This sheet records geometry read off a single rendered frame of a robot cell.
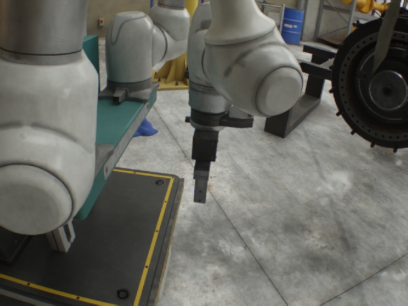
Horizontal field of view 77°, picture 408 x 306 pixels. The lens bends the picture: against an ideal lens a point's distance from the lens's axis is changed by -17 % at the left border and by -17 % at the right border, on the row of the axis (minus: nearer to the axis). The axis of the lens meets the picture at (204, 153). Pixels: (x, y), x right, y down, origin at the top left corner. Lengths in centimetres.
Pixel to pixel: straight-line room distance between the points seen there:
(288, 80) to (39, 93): 28
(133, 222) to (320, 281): 86
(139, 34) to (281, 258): 113
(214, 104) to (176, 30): 56
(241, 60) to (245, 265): 112
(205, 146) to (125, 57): 46
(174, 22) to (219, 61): 69
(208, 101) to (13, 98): 36
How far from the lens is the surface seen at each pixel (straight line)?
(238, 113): 61
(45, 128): 32
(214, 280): 132
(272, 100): 37
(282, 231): 160
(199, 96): 57
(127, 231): 106
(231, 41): 38
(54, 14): 33
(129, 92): 98
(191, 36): 55
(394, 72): 111
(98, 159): 64
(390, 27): 112
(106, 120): 85
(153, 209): 114
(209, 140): 58
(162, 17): 108
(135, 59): 95
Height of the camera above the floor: 108
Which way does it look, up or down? 31 degrees down
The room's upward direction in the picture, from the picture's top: 5 degrees clockwise
